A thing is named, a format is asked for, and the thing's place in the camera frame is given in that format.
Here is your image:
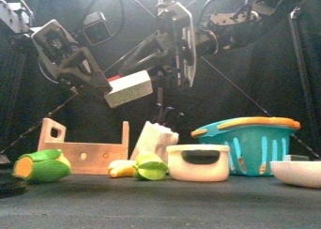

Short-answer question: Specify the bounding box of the white sushi rice block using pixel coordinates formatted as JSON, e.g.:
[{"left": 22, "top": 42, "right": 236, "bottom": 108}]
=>
[{"left": 104, "top": 69, "right": 154, "bottom": 109}]

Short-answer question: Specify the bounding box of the wooden toy rack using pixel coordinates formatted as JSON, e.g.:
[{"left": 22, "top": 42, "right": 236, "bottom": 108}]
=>
[{"left": 37, "top": 117, "right": 132, "bottom": 176}]

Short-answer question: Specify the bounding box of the yellow toy banana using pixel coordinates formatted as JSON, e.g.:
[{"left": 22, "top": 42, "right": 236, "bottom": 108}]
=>
[{"left": 108, "top": 159, "right": 138, "bottom": 178}]

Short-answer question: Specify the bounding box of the green toy lime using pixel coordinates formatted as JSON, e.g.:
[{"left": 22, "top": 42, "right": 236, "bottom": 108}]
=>
[{"left": 132, "top": 152, "right": 170, "bottom": 181}]

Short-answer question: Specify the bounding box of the green toy corn cob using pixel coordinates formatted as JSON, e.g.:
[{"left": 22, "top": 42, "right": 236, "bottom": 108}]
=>
[{"left": 11, "top": 148, "right": 73, "bottom": 183}]

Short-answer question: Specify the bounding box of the teal basket orange rim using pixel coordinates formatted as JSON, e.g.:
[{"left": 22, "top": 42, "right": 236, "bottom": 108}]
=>
[{"left": 190, "top": 115, "right": 303, "bottom": 177}]

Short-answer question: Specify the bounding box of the grey box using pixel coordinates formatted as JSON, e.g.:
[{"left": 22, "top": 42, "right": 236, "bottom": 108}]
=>
[{"left": 283, "top": 154, "right": 312, "bottom": 162}]

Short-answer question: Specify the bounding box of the white bowl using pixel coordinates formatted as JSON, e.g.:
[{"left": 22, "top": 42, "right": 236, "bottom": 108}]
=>
[{"left": 271, "top": 160, "right": 321, "bottom": 190}]

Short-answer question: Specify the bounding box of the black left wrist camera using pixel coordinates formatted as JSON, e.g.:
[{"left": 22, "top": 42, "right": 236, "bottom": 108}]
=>
[{"left": 81, "top": 10, "right": 114, "bottom": 47}]

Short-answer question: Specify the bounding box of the black toy knife handle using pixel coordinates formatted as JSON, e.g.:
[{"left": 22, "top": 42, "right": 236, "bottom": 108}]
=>
[
  {"left": 164, "top": 106, "right": 177, "bottom": 127},
  {"left": 153, "top": 102, "right": 166, "bottom": 124},
  {"left": 173, "top": 112, "right": 186, "bottom": 130}
]

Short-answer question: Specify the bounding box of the black camera cable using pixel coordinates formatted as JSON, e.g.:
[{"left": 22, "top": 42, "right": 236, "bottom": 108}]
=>
[{"left": 82, "top": 0, "right": 128, "bottom": 37}]

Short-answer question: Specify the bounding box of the white toy pot black handle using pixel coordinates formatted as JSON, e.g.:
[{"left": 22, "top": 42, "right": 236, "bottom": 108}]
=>
[{"left": 166, "top": 144, "right": 232, "bottom": 183}]

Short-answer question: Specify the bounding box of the black frame pole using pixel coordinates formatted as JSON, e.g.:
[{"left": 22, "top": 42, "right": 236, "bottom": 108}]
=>
[{"left": 288, "top": 7, "right": 321, "bottom": 160}]

